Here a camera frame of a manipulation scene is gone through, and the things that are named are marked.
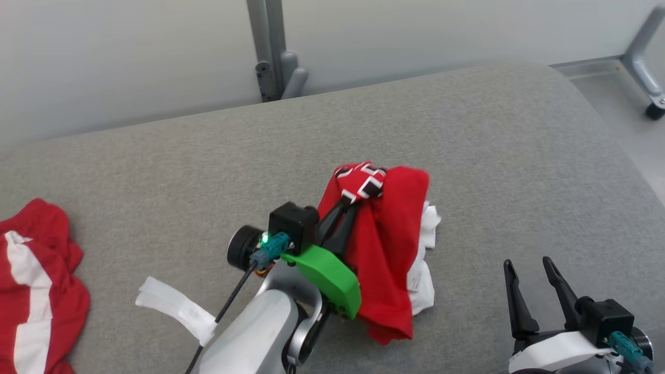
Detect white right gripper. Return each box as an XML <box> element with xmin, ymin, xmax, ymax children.
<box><xmin>503</xmin><ymin>256</ymin><xmax>615</xmax><ymax>374</ymax></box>

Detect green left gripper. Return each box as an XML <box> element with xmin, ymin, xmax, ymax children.
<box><xmin>281</xmin><ymin>199</ymin><xmax>363</xmax><ymax>320</ymax></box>

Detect red shorts with white trim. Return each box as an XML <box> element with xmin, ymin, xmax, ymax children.
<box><xmin>317</xmin><ymin>162</ymin><xmax>442</xmax><ymax>346</ymax></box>

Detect red garment with white stripes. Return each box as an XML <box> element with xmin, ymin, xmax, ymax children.
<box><xmin>0</xmin><ymin>198</ymin><xmax>90</xmax><ymax>374</ymax></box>

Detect white tape strip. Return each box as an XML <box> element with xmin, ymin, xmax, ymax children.
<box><xmin>136</xmin><ymin>276</ymin><xmax>218</xmax><ymax>346</ymax></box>

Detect teal left camera connector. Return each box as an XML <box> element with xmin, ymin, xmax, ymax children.
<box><xmin>250</xmin><ymin>232</ymin><xmax>290</xmax><ymax>271</ymax></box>

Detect teal camera connector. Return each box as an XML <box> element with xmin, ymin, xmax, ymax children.
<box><xmin>250</xmin><ymin>232</ymin><xmax>290</xmax><ymax>271</ymax></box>
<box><xmin>607</xmin><ymin>331</ymin><xmax>653</xmax><ymax>373</ymax></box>

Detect teal right camera connector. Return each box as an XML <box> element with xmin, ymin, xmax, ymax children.
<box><xmin>607</xmin><ymin>331</ymin><xmax>653</xmax><ymax>373</ymax></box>

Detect grey upright metal post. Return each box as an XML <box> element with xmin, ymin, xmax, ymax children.
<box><xmin>246</xmin><ymin>0</ymin><xmax>310</xmax><ymax>102</ymax></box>

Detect grey metal frame with caster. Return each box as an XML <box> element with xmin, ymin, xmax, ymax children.
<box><xmin>550</xmin><ymin>3</ymin><xmax>665</xmax><ymax>121</ymax></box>

